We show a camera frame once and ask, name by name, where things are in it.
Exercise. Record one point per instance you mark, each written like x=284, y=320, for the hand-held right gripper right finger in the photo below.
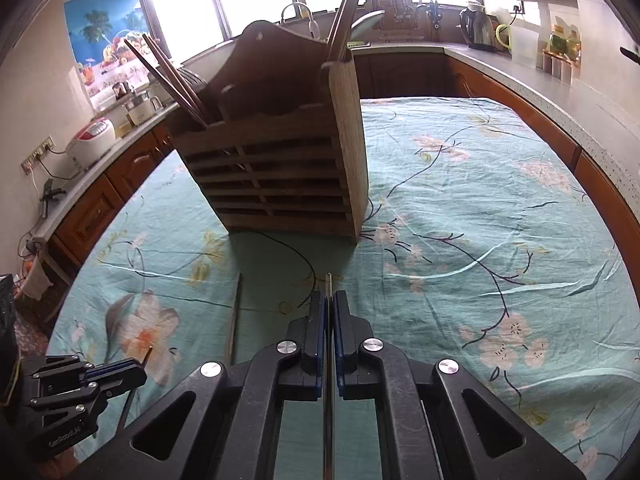
x=340, y=340

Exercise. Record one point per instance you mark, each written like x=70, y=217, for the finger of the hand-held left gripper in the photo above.
x=112, y=367
x=117, y=385

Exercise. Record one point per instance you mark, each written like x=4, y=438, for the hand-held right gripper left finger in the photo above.
x=320, y=330

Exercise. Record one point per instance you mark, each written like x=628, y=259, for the wooden chopstick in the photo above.
x=165, y=85
x=344, y=10
x=355, y=10
x=175, y=76
x=148, y=352

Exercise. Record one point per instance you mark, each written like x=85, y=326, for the metal chopstick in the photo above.
x=328, y=282
x=235, y=320

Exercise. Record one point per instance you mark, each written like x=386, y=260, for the wooden utensil holder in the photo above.
x=280, y=175

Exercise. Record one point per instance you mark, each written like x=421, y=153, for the white bag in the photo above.
x=39, y=280

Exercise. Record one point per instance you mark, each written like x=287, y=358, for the black hand tool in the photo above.
x=50, y=195

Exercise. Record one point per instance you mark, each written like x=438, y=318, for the teal floral tablecloth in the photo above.
x=475, y=210

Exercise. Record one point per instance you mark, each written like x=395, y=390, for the white rice cooker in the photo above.
x=92, y=140

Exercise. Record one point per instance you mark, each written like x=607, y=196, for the wooden kitchen cabinets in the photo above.
x=415, y=75

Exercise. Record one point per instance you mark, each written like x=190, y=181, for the metal faucet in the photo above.
x=287, y=7

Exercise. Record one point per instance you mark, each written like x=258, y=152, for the dish rack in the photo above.
x=395, y=10

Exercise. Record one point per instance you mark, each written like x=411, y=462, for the metal electric kettle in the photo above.
x=480, y=27

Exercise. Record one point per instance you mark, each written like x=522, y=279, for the condiment bottle rack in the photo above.
x=562, y=50

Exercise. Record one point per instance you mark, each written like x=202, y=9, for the wall power outlet strip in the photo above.
x=37, y=154

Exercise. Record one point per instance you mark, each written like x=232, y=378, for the tropical wall poster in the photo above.
x=100, y=35

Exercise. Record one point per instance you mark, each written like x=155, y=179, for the white wall outlet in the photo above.
x=517, y=7

